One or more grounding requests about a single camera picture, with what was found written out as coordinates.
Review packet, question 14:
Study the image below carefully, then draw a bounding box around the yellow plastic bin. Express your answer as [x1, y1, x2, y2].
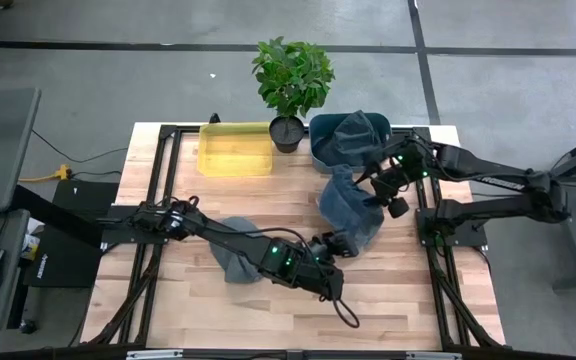
[196, 122, 274, 178]

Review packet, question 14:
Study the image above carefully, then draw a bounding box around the black floor cable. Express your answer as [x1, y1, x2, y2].
[30, 128, 130, 165]

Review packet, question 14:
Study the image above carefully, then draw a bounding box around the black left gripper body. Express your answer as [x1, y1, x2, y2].
[313, 233, 344, 265]

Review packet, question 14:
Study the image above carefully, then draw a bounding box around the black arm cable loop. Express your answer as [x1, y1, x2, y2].
[317, 287, 362, 330]

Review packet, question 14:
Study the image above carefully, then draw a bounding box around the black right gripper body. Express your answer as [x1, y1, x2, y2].
[377, 149, 424, 196]

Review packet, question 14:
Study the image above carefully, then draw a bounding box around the silver metal bracket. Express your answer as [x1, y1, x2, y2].
[126, 349, 184, 360]
[406, 351, 463, 360]

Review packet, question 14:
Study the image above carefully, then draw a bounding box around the black Trossen controller box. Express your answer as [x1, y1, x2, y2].
[24, 178, 120, 290]

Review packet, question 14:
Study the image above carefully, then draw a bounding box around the yellow power cord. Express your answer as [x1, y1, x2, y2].
[17, 163, 75, 184]

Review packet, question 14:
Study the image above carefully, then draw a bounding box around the teal plastic bin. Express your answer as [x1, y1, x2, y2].
[307, 111, 395, 175]

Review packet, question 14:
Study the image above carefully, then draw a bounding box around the potted green plant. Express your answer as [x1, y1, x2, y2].
[251, 35, 337, 154]

